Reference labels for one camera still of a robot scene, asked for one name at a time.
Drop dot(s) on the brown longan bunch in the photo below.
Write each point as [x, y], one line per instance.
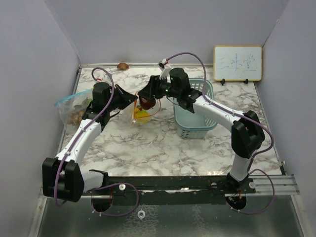
[75, 117]

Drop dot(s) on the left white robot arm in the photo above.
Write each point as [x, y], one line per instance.
[62, 177]

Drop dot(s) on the green ring toy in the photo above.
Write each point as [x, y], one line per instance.
[84, 104]

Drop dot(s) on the clear orange-zipper bag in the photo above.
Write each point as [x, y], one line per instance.
[128, 112]

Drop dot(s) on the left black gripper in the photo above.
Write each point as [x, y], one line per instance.
[127, 98]

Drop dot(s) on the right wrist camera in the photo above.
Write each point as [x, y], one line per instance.
[165, 68]

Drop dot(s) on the clear blue-zipper bag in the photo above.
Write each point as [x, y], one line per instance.
[66, 105]

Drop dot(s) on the light blue plastic basket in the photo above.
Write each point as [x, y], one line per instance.
[189, 125]

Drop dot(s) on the dark red apple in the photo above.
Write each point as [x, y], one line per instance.
[147, 104]

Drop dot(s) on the aluminium frame rail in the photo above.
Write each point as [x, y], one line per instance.
[277, 184]

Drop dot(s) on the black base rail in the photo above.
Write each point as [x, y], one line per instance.
[175, 190]

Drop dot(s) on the white board wooden frame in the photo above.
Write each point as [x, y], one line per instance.
[237, 63]

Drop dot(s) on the tan brown mushroom toy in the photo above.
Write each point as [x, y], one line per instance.
[122, 66]

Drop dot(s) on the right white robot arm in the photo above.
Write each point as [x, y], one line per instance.
[246, 131]

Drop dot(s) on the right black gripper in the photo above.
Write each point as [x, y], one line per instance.
[152, 89]

